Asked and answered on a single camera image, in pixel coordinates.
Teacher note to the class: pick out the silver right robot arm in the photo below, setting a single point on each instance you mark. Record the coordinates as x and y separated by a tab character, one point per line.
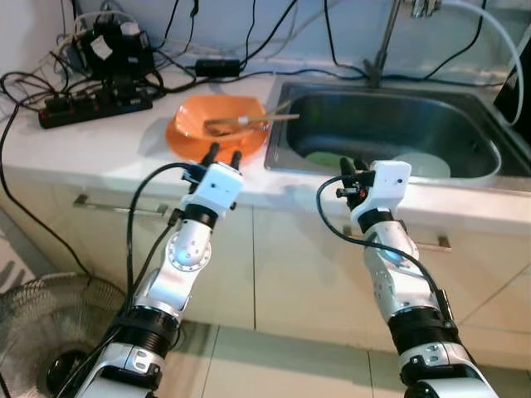
398	282

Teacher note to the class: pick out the metal cage floor fan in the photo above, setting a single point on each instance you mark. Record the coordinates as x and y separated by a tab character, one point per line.
50	332

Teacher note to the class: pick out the white bowl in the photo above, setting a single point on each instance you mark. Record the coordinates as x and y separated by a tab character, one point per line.
427	165

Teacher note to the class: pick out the black appliance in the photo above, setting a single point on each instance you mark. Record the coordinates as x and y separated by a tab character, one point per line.
516	99

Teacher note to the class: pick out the black power adapter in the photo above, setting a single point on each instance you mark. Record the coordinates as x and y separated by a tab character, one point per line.
218	67

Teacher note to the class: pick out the black power strip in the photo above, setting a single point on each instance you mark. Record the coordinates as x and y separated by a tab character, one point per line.
91	109

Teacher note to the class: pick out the white kitchen cabinet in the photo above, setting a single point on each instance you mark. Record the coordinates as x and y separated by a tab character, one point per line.
290	265

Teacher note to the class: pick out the green plate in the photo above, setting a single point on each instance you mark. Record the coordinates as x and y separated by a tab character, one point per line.
323	159

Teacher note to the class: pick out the orange plastic plate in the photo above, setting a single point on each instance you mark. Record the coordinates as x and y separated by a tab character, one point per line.
187	151

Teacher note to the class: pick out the metal faucet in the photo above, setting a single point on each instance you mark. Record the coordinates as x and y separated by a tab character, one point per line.
376	75

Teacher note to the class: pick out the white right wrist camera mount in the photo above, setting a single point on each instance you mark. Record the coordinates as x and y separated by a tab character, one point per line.
388	186

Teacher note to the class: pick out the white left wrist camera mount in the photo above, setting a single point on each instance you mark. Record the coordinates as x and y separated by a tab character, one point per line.
217	189

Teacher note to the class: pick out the orange plastic bowl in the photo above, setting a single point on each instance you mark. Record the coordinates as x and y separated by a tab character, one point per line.
195	112

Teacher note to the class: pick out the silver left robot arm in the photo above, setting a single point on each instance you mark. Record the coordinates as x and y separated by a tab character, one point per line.
187	253

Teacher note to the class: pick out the black charger with labels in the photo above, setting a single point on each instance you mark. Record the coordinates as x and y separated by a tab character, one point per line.
116	50

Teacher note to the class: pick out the brown food piece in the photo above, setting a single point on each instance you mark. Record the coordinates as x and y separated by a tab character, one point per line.
226	127

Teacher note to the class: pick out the stainless steel sink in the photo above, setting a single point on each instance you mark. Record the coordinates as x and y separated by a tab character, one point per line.
398	124

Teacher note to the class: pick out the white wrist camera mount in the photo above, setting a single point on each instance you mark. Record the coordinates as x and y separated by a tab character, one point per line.
388	186
217	189

